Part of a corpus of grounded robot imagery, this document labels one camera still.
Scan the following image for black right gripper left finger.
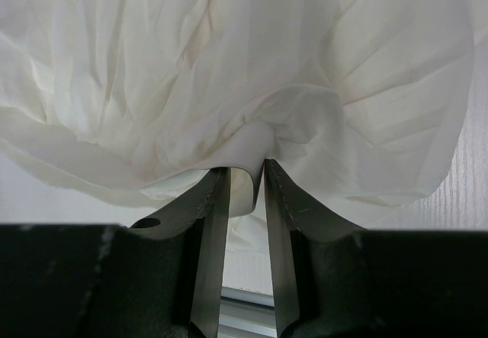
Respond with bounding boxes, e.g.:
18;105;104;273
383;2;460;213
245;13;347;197
131;168;230;337

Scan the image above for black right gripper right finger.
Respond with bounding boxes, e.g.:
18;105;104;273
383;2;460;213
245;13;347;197
264;159;365;337

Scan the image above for white skirt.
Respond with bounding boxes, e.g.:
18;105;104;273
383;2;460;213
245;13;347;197
1;0;474;225

